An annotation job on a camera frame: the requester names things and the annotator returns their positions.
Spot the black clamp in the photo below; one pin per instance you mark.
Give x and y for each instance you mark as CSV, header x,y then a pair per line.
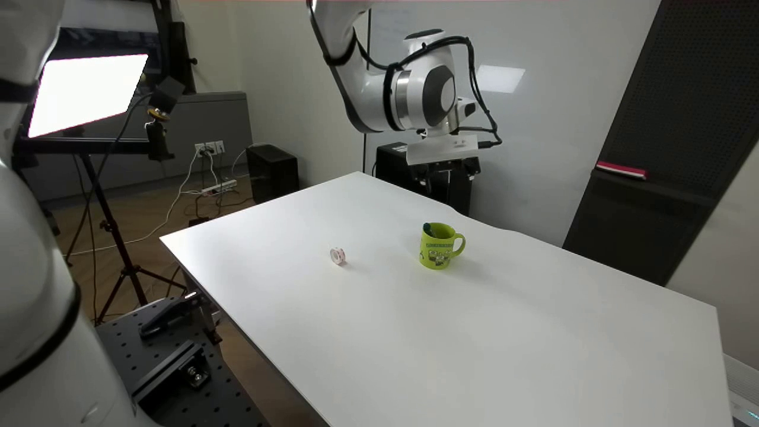
x,y
169,315

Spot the black equipment box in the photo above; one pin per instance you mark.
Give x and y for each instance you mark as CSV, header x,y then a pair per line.
x,y
457,185

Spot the grey panel board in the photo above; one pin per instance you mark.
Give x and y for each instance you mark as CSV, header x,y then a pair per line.
x,y
215,119

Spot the pink label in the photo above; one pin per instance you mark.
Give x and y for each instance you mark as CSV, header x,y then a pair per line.
x,y
619,169

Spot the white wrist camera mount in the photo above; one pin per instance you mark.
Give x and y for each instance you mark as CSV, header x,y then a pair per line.
x,y
442,149

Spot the black speaker box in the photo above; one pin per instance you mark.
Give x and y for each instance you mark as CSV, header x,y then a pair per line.
x,y
273,169

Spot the black perforated breadboard plate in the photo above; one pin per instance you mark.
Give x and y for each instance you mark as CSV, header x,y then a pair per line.
x,y
182,394

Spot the black camera on stand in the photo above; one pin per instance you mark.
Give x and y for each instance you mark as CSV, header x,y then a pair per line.
x,y
160,119

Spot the tall black cabinet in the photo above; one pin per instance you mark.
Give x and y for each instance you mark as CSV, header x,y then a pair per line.
x,y
671,181

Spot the bright studio light panel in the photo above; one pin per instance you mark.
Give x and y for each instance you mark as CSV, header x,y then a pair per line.
x,y
84,91

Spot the black tripod stand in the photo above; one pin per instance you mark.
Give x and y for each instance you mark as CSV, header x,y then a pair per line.
x,y
109,229

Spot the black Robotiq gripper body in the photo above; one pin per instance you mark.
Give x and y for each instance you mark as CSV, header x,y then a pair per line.
x,y
399,163

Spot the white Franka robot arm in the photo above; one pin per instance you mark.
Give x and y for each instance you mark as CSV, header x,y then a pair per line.
x,y
364,87

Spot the green mug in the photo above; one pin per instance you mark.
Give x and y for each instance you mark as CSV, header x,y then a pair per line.
x,y
432,253

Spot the small crumpled white object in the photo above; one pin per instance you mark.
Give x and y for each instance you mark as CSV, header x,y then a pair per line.
x,y
338,258

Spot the white wall power outlet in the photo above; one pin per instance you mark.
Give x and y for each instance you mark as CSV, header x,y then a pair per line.
x,y
210,149

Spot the white power strip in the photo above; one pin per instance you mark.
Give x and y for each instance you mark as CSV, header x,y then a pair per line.
x,y
220,189

